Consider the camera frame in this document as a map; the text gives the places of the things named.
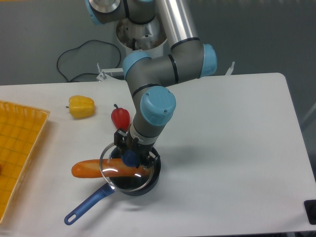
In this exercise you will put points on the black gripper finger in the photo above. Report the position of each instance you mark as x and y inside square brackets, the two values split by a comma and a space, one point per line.
[143, 162]
[151, 159]

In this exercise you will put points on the black object table corner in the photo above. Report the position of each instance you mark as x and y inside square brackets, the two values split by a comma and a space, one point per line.
[310, 208]

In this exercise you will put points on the white mounting bracket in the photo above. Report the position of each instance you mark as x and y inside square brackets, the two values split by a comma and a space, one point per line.
[115, 73]

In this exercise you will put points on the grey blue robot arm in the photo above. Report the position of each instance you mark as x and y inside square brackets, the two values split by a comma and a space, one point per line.
[148, 78]

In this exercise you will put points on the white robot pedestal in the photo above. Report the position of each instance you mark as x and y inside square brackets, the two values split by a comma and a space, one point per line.
[149, 37]

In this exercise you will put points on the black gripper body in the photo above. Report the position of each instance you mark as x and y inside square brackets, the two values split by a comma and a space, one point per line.
[125, 142]

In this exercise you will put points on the dark pot blue handle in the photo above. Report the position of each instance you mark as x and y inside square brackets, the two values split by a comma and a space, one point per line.
[106, 189]

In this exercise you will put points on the yellow bell pepper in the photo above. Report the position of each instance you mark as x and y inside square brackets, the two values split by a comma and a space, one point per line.
[81, 106]

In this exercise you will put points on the orange baguette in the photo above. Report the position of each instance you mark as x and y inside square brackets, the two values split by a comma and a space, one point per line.
[113, 167]

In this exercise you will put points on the yellow plastic basket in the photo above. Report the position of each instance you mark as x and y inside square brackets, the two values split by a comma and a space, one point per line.
[20, 129]

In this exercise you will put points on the glass pot lid blue knob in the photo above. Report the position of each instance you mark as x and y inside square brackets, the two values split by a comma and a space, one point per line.
[127, 184]

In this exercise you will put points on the red bell pepper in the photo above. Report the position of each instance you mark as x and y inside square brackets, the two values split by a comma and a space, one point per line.
[120, 118]

